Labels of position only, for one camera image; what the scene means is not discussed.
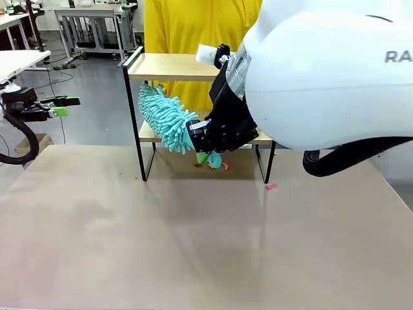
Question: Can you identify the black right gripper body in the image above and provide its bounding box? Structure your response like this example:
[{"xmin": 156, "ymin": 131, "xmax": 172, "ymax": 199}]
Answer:
[{"xmin": 206, "ymin": 66, "xmax": 259, "ymax": 154}]

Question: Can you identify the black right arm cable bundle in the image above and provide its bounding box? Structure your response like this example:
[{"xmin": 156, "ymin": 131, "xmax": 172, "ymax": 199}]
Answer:
[{"xmin": 302, "ymin": 137, "xmax": 413, "ymax": 178}]

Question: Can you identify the black metal post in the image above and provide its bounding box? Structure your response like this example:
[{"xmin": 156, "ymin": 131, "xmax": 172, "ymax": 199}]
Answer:
[{"xmin": 26, "ymin": 0, "xmax": 45, "ymax": 52}]

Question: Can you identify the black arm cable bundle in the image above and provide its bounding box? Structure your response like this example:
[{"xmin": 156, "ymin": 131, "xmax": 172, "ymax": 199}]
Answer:
[
  {"xmin": 302, "ymin": 137, "xmax": 413, "ymax": 178},
  {"xmin": 0, "ymin": 106, "xmax": 40, "ymax": 166}
]

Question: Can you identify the teal microfiber duster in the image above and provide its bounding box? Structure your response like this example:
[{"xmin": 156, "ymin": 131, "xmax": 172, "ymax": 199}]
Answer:
[{"xmin": 137, "ymin": 82, "xmax": 223, "ymax": 171}]

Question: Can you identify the white table grey frame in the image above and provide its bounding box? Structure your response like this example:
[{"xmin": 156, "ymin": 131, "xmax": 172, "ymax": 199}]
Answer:
[{"xmin": 53, "ymin": 3, "xmax": 138, "ymax": 65}]

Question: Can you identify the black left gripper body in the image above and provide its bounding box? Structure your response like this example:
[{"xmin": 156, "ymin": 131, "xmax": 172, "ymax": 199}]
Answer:
[{"xmin": 2, "ymin": 87, "xmax": 46, "ymax": 123}]

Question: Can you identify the white table with white legs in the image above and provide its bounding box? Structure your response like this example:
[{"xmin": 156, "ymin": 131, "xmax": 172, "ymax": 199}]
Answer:
[{"xmin": 0, "ymin": 50, "xmax": 52, "ymax": 83}]

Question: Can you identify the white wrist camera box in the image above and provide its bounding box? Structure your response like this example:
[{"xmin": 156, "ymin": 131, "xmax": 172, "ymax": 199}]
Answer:
[
  {"xmin": 196, "ymin": 43, "xmax": 232, "ymax": 69},
  {"xmin": 0, "ymin": 80, "xmax": 21, "ymax": 95}
]

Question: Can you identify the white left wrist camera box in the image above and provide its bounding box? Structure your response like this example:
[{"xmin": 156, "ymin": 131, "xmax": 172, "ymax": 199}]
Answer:
[{"xmin": 0, "ymin": 80, "xmax": 21, "ymax": 95}]

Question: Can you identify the black frame wooden shelf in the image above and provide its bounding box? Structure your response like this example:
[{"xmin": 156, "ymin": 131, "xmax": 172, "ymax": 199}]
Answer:
[{"xmin": 121, "ymin": 46, "xmax": 277, "ymax": 184}]

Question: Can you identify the person torso yellow hoodie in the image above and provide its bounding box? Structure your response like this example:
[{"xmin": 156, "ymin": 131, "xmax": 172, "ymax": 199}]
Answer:
[{"xmin": 144, "ymin": 0, "xmax": 264, "ymax": 110}]

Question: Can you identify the black left arm cable bundle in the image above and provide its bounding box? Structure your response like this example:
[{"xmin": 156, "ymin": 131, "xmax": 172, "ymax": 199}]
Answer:
[{"xmin": 0, "ymin": 106, "xmax": 40, "ymax": 166}]

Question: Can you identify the thin black floor cable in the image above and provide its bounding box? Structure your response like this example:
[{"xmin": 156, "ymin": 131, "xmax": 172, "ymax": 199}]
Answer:
[{"xmin": 45, "ymin": 61, "xmax": 76, "ymax": 146}]

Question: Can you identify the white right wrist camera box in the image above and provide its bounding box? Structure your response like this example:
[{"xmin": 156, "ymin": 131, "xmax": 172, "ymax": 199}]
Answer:
[{"xmin": 196, "ymin": 43, "xmax": 232, "ymax": 69}]

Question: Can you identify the open cardboard box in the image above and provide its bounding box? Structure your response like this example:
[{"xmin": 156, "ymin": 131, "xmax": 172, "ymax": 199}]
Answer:
[{"xmin": 14, "ymin": 132, "xmax": 54, "ymax": 154}]

